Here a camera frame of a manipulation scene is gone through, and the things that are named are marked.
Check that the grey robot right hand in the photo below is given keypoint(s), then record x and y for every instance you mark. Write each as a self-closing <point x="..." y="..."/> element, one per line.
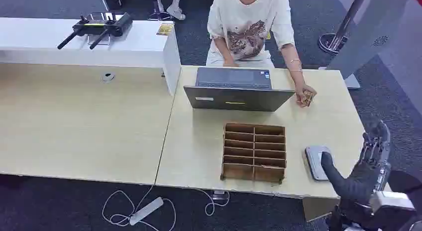
<point x="361" y="183"/>

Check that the person's right hand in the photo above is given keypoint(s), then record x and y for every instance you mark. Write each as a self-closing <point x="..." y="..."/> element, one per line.
<point x="229" y="63"/>

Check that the person's left hand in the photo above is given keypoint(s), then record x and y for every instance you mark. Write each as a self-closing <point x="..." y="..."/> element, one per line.
<point x="302" y="91"/>

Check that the grey laptop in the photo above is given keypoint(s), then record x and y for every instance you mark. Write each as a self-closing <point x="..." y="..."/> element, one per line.
<point x="235" y="97"/>

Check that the pale wooden desk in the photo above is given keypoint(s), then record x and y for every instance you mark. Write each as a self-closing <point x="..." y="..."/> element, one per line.
<point x="82" y="124"/>
<point x="260" y="119"/>

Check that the grey card reader pad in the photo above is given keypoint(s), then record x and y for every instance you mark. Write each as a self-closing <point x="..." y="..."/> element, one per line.
<point x="314" y="162"/>

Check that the person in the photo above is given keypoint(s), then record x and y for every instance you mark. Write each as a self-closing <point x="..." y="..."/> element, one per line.
<point x="250" y="11"/>

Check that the yellow printed card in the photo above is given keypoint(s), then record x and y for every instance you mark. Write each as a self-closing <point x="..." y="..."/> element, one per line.
<point x="165" y="29"/>

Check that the person's foot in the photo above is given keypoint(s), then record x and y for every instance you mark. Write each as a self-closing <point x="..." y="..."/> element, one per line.
<point x="175" y="11"/>

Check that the wooden card box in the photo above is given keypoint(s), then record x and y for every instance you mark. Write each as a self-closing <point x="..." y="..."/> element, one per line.
<point x="254" y="153"/>

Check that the grey standing panel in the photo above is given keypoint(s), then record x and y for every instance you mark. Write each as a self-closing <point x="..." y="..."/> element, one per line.
<point x="372" y="31"/>

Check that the black stool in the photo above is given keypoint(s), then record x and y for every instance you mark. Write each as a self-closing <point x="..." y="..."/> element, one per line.
<point x="156" y="3"/>

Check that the round desk grommet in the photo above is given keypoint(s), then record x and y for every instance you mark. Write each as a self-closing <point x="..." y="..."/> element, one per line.
<point x="107" y="77"/>

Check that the black controller with antennas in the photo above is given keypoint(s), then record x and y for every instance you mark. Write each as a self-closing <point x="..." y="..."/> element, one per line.
<point x="99" y="26"/>

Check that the white power strip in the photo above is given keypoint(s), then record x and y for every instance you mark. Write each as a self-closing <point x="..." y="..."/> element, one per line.
<point x="146" y="211"/>

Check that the white counter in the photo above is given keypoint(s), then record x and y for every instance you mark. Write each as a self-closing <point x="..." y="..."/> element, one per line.
<point x="39" y="41"/>

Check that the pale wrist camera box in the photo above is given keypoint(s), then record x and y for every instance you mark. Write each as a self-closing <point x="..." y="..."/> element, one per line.
<point x="392" y="199"/>

